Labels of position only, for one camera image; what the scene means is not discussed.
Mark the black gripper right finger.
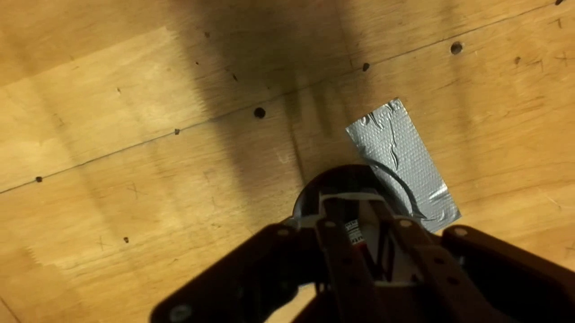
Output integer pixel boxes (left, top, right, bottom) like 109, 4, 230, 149
366, 201, 575, 323

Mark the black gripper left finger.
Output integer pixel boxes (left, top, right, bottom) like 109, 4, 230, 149
147, 218, 386, 323

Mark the grey duct tape piece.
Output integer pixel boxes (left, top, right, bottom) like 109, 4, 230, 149
343, 97, 461, 235

